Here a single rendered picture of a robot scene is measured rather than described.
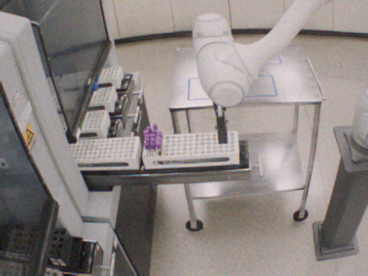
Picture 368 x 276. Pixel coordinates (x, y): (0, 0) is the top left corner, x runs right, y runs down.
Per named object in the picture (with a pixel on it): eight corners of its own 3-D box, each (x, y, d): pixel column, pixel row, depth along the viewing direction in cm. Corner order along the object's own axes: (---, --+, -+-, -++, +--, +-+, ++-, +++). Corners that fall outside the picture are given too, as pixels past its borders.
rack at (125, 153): (62, 173, 137) (56, 161, 133) (67, 154, 144) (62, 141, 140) (140, 172, 134) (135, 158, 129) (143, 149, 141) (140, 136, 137)
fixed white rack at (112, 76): (60, 98, 172) (57, 87, 168) (66, 85, 179) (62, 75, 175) (120, 90, 169) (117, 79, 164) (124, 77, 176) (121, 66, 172)
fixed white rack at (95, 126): (41, 145, 150) (36, 134, 145) (47, 128, 157) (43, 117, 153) (107, 141, 146) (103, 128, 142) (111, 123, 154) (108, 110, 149)
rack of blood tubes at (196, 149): (145, 172, 133) (141, 158, 129) (148, 149, 141) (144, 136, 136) (239, 167, 130) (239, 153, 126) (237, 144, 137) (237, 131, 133)
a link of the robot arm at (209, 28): (194, 55, 114) (198, 80, 104) (187, 10, 104) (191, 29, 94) (231, 51, 114) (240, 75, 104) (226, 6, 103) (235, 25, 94)
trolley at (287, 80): (186, 233, 208) (160, 108, 153) (189, 169, 242) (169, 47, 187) (308, 221, 201) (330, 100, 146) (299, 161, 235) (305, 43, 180)
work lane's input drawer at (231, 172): (58, 189, 140) (50, 172, 134) (66, 163, 151) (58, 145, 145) (263, 183, 132) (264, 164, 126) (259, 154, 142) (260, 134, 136)
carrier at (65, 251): (67, 237, 113) (61, 227, 109) (73, 238, 113) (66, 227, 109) (62, 268, 105) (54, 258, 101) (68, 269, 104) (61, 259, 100)
